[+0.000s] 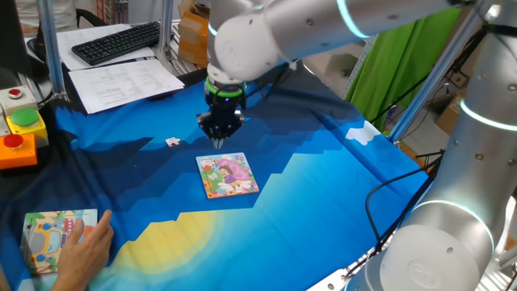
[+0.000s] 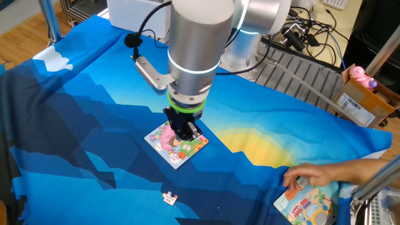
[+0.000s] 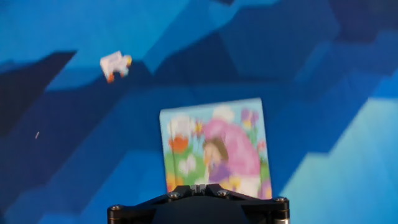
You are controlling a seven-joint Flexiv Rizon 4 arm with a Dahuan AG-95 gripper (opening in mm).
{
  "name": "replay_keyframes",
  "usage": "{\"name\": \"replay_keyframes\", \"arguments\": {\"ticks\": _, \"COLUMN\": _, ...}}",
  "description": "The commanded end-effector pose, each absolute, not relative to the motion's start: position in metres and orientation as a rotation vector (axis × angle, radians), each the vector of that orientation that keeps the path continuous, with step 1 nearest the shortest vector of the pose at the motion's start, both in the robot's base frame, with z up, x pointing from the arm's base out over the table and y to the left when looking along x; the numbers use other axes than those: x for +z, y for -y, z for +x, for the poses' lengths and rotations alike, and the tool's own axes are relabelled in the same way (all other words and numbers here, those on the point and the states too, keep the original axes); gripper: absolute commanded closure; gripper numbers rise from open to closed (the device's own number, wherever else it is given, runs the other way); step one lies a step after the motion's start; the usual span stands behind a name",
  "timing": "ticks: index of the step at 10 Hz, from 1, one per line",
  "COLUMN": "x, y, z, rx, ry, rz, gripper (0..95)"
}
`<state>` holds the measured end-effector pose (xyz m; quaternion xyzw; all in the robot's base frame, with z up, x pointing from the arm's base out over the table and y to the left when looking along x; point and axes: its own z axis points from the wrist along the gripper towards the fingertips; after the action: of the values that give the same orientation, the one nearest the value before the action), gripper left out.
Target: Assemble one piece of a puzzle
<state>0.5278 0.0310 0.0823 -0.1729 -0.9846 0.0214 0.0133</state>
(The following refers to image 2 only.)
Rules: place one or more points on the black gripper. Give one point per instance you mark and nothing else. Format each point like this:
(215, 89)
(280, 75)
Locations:
(181, 117)

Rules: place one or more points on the butterfly label puzzle piece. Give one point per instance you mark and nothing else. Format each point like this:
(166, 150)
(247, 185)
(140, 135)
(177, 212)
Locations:
(170, 199)

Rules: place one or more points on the person's right forearm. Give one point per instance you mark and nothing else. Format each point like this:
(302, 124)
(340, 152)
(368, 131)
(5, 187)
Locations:
(359, 172)

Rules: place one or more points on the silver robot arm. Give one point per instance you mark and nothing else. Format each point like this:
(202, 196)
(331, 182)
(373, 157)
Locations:
(200, 40)

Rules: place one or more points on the butterfly girl puzzle board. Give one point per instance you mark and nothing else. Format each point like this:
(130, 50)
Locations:
(156, 140)

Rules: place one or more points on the bus picture puzzle board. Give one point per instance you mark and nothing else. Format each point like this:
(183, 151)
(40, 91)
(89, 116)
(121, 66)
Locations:
(306, 206)

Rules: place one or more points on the person's right hand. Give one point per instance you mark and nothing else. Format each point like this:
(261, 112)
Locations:
(315, 175)

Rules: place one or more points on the blue landscape print tablecloth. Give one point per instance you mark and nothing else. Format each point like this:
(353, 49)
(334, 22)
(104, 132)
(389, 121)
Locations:
(93, 93)

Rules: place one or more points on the white plastic box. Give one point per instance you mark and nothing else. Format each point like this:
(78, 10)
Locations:
(137, 18)

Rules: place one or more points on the cardboard box with barcode label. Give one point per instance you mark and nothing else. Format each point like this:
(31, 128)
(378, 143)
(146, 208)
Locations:
(365, 100)

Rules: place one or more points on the pink pig toy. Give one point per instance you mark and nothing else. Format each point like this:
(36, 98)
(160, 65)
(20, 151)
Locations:
(359, 75)

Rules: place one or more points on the white keyboard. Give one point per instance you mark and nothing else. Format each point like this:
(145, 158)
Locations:
(336, 3)

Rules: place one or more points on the beige desk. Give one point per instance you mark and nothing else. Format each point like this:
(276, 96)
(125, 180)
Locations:
(350, 18)

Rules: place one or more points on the clear plastic bag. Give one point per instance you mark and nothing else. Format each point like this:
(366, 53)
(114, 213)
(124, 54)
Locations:
(390, 203)

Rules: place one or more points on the black cabinet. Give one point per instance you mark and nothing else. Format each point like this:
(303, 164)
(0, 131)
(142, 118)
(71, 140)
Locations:
(375, 25)

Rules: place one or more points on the silver camera mount bracket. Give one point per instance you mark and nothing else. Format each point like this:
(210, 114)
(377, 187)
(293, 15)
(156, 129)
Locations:
(153, 76)

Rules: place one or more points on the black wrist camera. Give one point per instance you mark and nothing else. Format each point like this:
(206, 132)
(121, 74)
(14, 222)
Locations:
(132, 40)

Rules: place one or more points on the black striped metal frame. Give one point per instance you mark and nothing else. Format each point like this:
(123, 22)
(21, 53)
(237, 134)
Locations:
(78, 12)

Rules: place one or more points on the aluminium frame post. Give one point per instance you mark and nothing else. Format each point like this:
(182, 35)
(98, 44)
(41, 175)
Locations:
(384, 50)
(50, 18)

